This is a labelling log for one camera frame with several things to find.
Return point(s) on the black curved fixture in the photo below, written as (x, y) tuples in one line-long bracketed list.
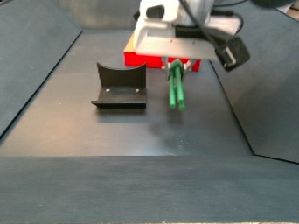
[(122, 88)]

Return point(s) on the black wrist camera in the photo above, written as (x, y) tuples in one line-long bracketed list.
[(231, 52)]

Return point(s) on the red block with shaped holes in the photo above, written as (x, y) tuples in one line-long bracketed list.
[(135, 60)]

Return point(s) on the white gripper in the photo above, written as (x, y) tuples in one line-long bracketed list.
[(182, 29)]

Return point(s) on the green three prong object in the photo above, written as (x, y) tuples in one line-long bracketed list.
[(175, 81)]

